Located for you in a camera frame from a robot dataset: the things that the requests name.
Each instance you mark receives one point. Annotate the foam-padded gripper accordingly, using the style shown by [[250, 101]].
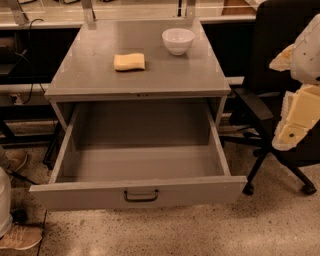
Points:
[[307, 58]]

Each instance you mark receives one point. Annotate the grey top drawer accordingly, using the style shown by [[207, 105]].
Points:
[[113, 147]]

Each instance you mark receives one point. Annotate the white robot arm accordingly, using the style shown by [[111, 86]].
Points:
[[309, 39]]

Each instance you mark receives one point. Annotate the black office chair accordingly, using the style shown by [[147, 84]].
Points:
[[257, 102]]

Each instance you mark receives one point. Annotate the white ceramic bowl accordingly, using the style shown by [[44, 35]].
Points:
[[178, 40]]

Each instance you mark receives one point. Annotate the yellow sponge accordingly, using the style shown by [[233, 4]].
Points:
[[128, 62]]

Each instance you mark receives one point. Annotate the beige sneaker upper left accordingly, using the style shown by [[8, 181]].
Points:
[[16, 159]]

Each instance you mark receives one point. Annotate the beige sneaker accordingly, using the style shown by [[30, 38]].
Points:
[[16, 159], [20, 237]]

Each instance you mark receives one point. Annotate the beige sneaker near bottom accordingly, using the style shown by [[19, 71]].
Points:
[[20, 237]]

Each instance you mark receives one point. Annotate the white trouser leg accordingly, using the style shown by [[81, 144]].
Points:
[[5, 203]]

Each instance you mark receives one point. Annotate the black top drawer handle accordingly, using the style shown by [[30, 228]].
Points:
[[140, 197]]

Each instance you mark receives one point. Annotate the wall power outlet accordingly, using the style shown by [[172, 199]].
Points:
[[16, 99]]

